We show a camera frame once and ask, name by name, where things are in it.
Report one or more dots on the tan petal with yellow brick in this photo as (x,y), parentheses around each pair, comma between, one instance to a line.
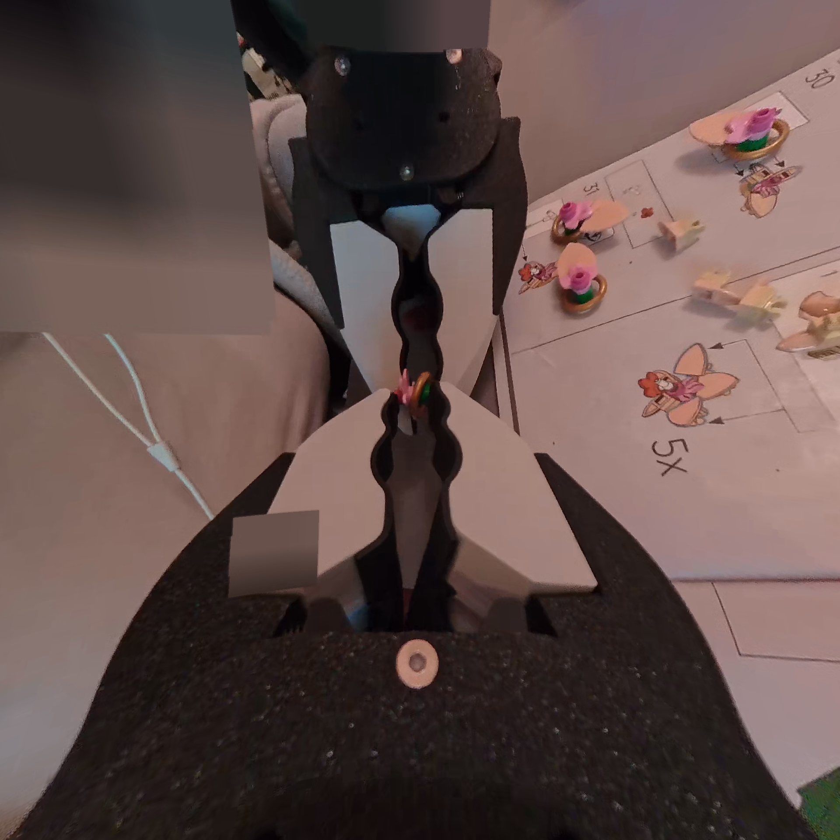
(817,321)

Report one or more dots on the printed paper sheet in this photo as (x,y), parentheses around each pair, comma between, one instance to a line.
(781,709)

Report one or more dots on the small cream toy brick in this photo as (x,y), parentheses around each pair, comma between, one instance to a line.
(679,233)

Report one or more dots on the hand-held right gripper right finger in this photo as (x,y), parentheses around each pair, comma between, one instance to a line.
(505,499)

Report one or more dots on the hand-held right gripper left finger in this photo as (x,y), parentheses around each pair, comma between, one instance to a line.
(341,472)

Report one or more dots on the toy brick instruction booklet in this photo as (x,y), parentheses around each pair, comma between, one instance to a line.
(590,472)

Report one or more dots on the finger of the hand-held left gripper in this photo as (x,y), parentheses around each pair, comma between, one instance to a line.
(466,289)
(364,295)

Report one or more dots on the grey desk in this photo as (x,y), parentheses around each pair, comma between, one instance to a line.
(623,79)

